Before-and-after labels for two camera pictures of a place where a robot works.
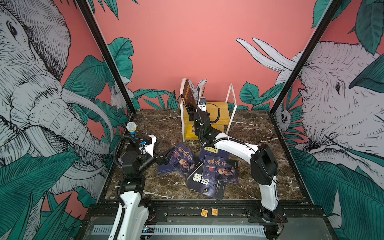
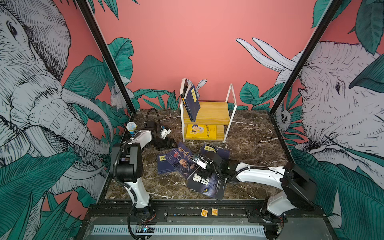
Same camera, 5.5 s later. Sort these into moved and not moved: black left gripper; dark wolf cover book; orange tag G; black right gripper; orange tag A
Moved: black right gripper; black left gripper
Not moved: orange tag G; dark wolf cover book; orange tag A
